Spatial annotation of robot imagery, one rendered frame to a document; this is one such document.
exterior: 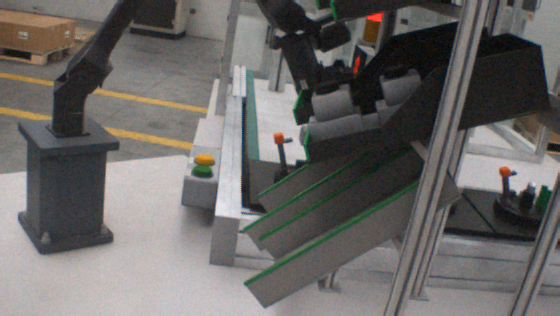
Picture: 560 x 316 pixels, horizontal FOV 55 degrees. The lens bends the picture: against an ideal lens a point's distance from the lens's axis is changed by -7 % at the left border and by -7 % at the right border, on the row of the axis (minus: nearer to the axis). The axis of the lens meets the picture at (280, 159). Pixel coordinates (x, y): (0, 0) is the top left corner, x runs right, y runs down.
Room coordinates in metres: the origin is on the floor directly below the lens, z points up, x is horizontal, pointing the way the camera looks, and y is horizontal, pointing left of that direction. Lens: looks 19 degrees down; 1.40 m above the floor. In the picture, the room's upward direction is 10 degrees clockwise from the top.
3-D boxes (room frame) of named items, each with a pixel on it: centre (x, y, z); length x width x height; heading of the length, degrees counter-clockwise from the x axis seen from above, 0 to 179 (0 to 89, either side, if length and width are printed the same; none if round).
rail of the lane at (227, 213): (1.36, 0.12, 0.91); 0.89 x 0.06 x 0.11; 7
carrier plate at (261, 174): (1.10, -0.06, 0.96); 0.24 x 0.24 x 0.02; 7
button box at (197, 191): (1.16, 0.16, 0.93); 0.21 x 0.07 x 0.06; 7
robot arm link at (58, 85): (0.93, 0.38, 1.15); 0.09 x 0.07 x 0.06; 24
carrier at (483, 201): (1.16, -0.56, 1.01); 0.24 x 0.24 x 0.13; 7
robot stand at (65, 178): (0.93, 0.38, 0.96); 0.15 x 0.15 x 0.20; 43
